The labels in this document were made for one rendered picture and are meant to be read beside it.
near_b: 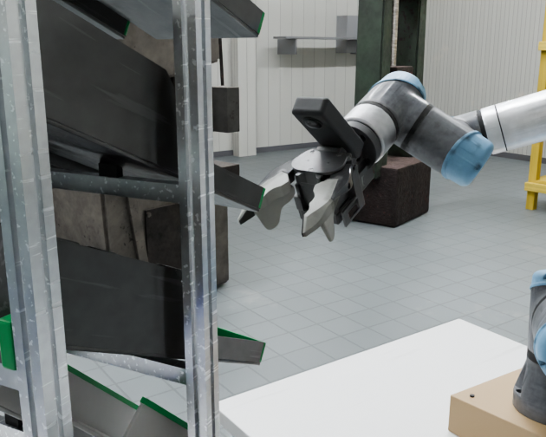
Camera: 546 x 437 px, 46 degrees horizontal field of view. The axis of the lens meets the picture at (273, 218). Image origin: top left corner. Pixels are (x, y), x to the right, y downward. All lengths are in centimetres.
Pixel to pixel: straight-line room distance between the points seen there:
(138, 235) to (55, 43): 326
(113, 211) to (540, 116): 283
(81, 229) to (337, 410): 273
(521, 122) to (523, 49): 892
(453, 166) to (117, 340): 56
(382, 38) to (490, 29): 482
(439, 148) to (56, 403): 65
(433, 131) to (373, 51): 473
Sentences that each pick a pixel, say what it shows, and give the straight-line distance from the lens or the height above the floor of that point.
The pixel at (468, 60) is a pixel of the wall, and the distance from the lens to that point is 1051.
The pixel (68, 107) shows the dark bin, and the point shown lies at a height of 146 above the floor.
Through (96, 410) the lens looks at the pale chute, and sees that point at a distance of 71.
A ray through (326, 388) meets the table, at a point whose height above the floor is 86.
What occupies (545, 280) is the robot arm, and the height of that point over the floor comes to 116.
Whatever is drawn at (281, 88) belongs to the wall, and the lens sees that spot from 1019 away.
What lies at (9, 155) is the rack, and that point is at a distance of 38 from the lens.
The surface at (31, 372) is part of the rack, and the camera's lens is 42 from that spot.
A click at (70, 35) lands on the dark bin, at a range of 46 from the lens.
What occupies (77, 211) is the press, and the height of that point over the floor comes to 64.
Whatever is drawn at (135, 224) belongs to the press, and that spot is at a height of 57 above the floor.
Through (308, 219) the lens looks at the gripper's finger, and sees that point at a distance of 72.
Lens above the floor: 149
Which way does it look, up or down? 14 degrees down
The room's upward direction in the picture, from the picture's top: straight up
